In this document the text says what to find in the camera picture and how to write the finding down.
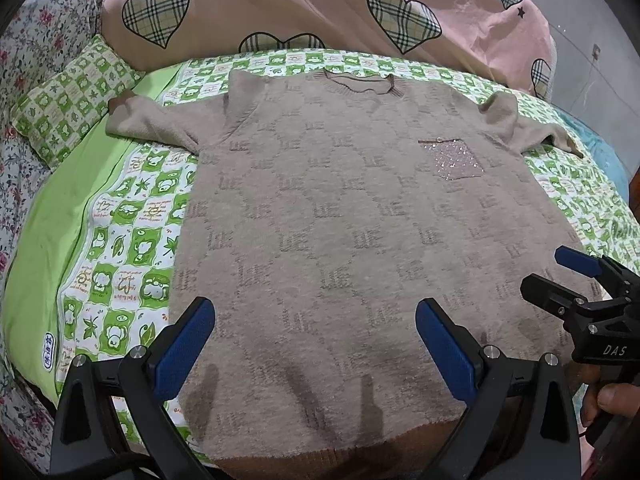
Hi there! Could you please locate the green checked pillow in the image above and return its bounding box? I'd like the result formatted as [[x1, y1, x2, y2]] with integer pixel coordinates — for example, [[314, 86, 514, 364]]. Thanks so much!
[[10, 35, 146, 168]]

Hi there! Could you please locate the floral quilt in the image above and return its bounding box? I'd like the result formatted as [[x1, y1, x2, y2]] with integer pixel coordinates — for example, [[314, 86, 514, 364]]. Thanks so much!
[[0, 0, 126, 456]]

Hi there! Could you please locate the person's right hand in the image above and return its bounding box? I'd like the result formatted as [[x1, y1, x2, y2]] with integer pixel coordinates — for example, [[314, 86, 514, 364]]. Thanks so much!
[[580, 362, 640, 428]]

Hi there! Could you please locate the beige patterned knit sweater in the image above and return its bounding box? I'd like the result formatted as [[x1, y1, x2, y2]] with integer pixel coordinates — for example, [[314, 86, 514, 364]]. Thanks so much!
[[107, 67, 608, 480]]

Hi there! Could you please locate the green checked bed sheet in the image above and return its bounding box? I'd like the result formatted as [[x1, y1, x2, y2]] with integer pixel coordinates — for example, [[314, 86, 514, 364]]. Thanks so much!
[[0, 50, 640, 466]]

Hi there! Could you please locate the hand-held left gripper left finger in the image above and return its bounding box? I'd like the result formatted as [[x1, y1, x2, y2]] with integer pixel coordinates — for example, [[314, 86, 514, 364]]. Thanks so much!
[[50, 296, 217, 480]]

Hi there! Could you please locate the pink duvet with plaid hearts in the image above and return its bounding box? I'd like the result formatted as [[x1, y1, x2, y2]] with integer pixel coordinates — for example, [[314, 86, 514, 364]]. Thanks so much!
[[100, 0, 556, 103]]

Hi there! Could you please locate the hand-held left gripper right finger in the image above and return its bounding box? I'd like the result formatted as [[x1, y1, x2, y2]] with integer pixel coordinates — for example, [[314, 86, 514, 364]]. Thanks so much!
[[415, 297, 583, 480]]

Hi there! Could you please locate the light blue cloth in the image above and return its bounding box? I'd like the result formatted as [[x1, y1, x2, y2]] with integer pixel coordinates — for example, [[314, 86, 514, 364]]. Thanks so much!
[[555, 107, 631, 196]]

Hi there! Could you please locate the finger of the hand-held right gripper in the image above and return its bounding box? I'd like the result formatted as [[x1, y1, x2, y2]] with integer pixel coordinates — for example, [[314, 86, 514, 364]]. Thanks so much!
[[554, 245, 637, 292], [520, 273, 601, 319]]

